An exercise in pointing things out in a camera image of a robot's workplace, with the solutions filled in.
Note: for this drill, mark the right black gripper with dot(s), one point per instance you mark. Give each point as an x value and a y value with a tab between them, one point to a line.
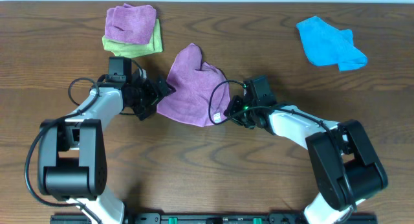
238	108

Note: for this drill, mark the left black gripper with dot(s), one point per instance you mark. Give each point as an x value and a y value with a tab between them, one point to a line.
152	96

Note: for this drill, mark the purple microfiber cloth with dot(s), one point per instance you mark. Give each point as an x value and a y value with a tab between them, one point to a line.
201	96

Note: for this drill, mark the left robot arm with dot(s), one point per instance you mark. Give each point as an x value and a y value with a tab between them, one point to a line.
72	162

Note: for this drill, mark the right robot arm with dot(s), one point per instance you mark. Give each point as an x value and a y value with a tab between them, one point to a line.
345	164

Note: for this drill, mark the folded green cloth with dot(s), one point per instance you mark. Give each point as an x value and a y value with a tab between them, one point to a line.
130	50

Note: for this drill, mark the folded purple cloth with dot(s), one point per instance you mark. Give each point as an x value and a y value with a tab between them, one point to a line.
130	24

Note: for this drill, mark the blue microfiber cloth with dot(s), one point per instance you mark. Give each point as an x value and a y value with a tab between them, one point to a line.
326	45

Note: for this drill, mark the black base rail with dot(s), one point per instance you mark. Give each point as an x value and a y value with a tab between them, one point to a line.
155	218

